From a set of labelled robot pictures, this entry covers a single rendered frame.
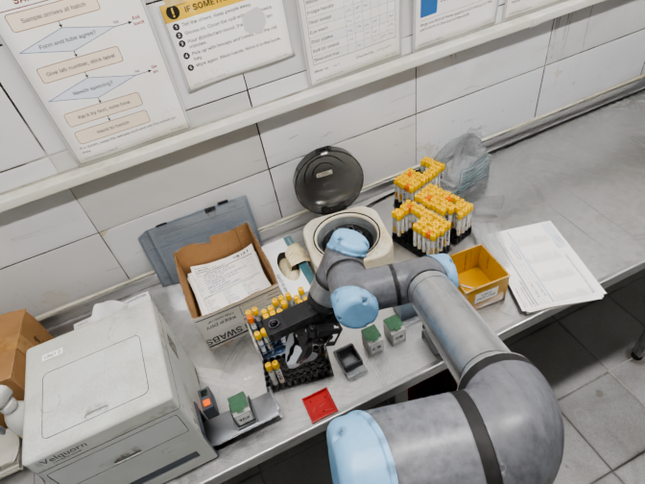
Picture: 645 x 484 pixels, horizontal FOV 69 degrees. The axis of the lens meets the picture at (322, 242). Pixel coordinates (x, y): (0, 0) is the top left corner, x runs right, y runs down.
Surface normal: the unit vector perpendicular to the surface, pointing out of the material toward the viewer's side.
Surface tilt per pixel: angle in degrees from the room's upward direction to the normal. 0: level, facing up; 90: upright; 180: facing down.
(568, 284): 1
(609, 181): 0
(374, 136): 90
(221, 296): 0
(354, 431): 19
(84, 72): 94
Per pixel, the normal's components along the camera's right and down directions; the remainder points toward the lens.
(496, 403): -0.07, -0.89
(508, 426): 0.07, -0.68
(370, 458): -0.17, -0.60
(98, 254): 0.40, 0.61
